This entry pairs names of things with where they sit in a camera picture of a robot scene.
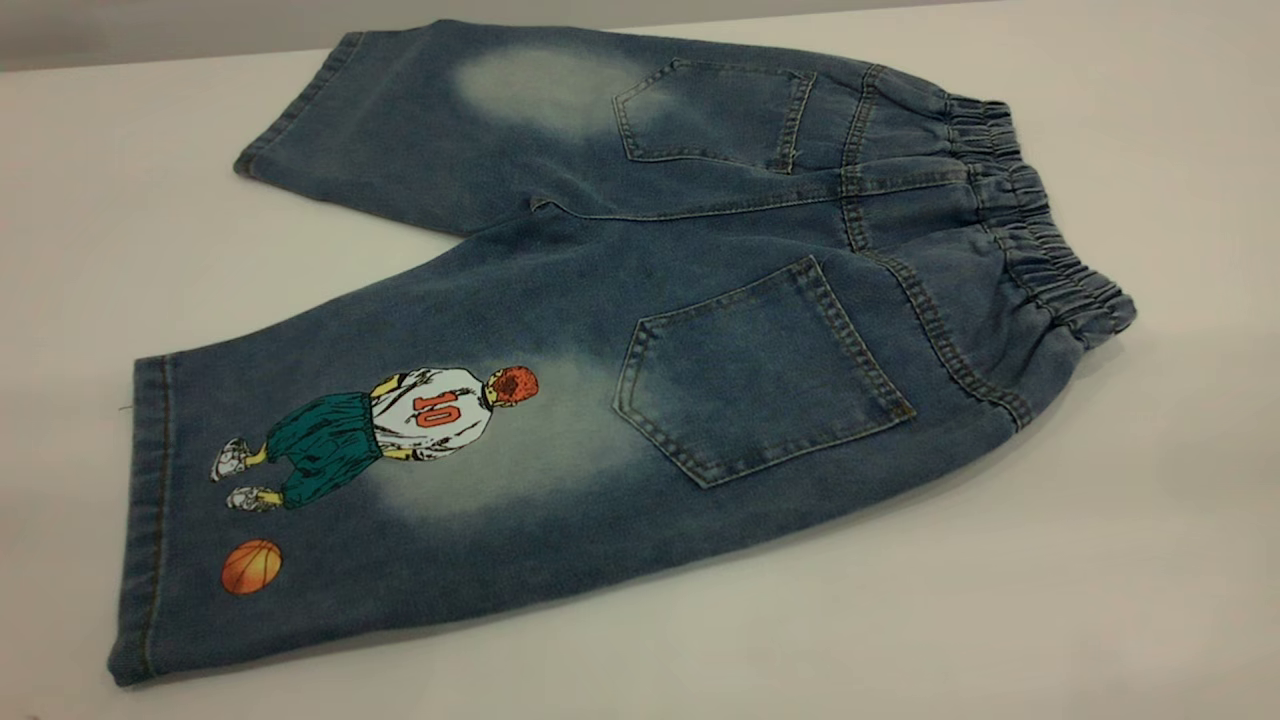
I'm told blue denim shorts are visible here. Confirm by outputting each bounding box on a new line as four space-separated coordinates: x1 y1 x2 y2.
107 18 1138 688

